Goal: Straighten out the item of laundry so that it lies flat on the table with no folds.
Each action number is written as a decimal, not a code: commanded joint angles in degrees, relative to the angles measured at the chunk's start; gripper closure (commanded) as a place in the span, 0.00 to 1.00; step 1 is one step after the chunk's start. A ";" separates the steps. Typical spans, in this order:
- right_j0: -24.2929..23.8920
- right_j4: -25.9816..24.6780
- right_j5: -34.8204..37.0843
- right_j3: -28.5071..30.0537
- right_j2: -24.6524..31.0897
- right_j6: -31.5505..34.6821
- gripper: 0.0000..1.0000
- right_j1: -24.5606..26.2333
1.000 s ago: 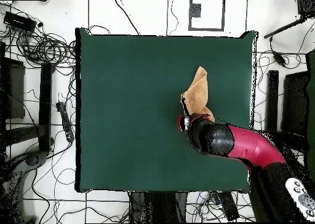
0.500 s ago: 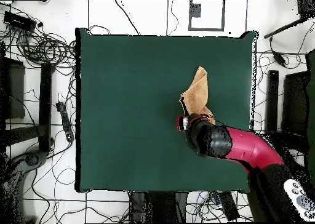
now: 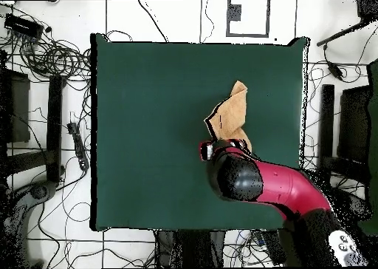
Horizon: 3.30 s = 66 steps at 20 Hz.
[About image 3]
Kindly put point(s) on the orange terry towel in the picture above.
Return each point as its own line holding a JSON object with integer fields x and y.
{"x": 233, "y": 115}

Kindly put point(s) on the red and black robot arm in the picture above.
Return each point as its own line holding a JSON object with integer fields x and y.
{"x": 280, "y": 186}

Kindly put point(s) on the dark green tablecloth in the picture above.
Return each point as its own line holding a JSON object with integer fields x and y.
{"x": 147, "y": 133}

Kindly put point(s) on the black power strip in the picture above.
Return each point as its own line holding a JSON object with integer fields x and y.
{"x": 273, "y": 248}
{"x": 78, "y": 144}

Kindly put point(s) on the black stand bar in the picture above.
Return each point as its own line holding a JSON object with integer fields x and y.
{"x": 327, "y": 118}
{"x": 54, "y": 127}

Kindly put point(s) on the dark box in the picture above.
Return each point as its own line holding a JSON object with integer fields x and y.
{"x": 17, "y": 109}
{"x": 354, "y": 124}

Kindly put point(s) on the black power adapter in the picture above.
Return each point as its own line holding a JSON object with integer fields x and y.
{"x": 335, "y": 69}

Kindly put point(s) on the grey stand base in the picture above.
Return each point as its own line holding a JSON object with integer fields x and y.
{"x": 357, "y": 207}
{"x": 38, "y": 190}

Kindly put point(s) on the black tripod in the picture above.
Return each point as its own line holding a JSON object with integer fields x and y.
{"x": 367, "y": 9}

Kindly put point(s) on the grey square frame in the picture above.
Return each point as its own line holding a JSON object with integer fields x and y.
{"x": 248, "y": 35}

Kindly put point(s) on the black network switch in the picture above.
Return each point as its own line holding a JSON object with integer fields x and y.
{"x": 23, "y": 26}

